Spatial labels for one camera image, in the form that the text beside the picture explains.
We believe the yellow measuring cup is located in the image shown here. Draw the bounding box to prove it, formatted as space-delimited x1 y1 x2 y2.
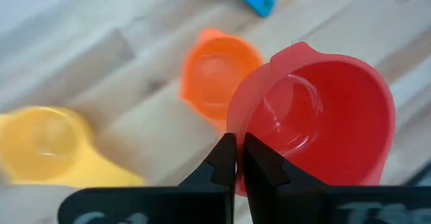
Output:
0 105 147 188

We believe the red measuring cup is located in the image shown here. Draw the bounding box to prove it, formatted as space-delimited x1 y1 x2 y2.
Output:
226 41 397 198

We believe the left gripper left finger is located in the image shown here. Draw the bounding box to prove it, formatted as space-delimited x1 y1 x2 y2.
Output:
57 133 236 224

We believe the orange measuring cup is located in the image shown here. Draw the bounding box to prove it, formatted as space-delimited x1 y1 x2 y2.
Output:
179 28 265 134

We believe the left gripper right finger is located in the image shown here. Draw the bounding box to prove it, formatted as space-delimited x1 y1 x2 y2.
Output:
242 133 431 224

